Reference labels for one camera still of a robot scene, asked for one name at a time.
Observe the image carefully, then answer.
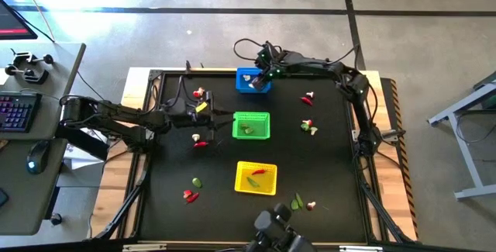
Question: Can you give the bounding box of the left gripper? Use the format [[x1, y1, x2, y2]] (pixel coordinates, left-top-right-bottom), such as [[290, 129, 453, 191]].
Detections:
[[184, 90, 236, 141]]

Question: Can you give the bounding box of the black computer monitor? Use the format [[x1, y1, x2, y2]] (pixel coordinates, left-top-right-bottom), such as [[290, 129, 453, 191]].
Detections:
[[0, 0, 39, 42]]

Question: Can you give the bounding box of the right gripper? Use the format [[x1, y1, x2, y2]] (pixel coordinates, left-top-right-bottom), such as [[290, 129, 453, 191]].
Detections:
[[253, 43, 288, 93]]

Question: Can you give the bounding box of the backlit black keyboard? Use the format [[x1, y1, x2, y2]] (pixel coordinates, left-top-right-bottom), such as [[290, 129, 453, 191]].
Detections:
[[0, 91, 43, 134]]

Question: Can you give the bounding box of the black desk clamp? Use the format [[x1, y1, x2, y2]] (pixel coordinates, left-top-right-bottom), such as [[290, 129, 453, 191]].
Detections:
[[10, 50, 54, 69], [4, 64, 50, 85]]

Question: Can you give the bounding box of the yellow plastic basket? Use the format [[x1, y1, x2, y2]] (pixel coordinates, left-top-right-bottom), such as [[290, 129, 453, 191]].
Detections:
[[234, 161, 278, 197]]

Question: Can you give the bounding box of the grey office desk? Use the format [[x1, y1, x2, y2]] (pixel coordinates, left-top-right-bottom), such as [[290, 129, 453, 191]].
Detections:
[[0, 42, 87, 141]]

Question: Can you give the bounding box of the green plastic basket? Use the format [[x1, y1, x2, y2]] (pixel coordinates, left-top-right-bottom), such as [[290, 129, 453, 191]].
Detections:
[[232, 111, 271, 141]]

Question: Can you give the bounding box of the yellow-black hazard strip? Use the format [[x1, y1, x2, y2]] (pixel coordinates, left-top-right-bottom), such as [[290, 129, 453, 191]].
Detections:
[[389, 78, 420, 240]]

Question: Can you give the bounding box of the black diagonal strut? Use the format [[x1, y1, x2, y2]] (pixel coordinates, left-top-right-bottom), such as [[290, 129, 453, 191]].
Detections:
[[95, 166, 150, 240], [358, 174, 414, 243]]

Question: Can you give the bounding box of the black computer mouse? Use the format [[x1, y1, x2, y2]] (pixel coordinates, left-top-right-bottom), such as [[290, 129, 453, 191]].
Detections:
[[26, 140, 51, 175]]

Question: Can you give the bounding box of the grey metal stand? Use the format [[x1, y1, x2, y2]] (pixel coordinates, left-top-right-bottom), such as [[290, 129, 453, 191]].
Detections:
[[427, 71, 496, 201]]

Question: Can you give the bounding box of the blue plastic basket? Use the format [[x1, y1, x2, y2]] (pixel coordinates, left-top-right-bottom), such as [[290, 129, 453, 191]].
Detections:
[[236, 67, 271, 95]]

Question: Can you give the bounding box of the silver metal bracket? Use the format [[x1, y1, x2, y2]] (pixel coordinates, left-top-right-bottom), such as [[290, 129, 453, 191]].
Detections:
[[122, 243, 168, 252], [339, 245, 384, 252]]

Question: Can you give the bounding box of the black table mat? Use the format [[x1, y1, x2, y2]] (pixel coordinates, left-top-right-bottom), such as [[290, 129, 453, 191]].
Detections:
[[139, 74, 367, 243]]

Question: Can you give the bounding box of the white paper sheet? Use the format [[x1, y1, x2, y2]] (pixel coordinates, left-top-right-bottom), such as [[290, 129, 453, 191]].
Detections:
[[61, 143, 115, 172]]

